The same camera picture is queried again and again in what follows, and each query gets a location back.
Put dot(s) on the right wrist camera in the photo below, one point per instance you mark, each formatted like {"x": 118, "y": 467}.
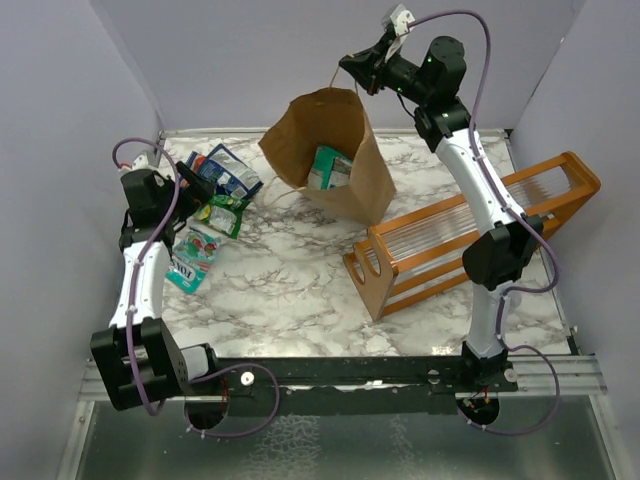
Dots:
{"x": 398, "y": 22}

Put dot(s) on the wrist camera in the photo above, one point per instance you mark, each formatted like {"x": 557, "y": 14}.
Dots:
{"x": 398, "y": 22}
{"x": 145, "y": 160}

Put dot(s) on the teal Fox's mint bag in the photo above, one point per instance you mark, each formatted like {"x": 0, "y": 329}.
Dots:
{"x": 192, "y": 258}

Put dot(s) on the teal green snack packet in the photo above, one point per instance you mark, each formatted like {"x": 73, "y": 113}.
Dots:
{"x": 330, "y": 169}

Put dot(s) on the green snack bag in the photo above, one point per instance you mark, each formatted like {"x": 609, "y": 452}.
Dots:
{"x": 223, "y": 214}

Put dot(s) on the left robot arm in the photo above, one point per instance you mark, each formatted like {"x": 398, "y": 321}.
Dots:
{"x": 137, "y": 357}

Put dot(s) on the wooden rack with clear rods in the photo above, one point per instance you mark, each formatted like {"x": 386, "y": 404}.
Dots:
{"x": 418, "y": 255}

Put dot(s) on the brown paper bag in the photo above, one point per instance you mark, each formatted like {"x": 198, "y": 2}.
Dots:
{"x": 333, "y": 117}

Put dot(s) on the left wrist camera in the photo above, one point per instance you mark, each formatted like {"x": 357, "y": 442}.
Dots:
{"x": 145, "y": 160}

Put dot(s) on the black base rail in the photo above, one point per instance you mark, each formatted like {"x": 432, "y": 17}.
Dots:
{"x": 328, "y": 386}

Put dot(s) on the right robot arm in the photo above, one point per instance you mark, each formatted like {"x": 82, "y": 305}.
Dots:
{"x": 508, "y": 236}

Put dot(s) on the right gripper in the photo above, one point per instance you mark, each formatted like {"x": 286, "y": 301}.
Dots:
{"x": 369, "y": 65}

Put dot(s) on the blue white snack bag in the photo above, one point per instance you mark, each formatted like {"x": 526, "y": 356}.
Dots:
{"x": 231, "y": 176}

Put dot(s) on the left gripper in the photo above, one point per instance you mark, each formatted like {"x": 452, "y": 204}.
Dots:
{"x": 200, "y": 191}

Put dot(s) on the small clear plastic cup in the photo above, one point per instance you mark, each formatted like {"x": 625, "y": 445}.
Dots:
{"x": 514, "y": 299}

